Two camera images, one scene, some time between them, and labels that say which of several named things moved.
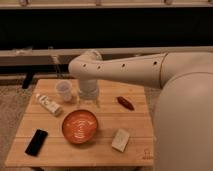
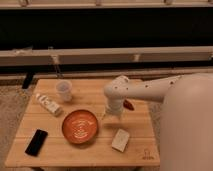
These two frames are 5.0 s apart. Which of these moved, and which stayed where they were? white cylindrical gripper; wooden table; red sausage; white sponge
Moved: white cylindrical gripper
Stayed: white sponge; wooden table; red sausage
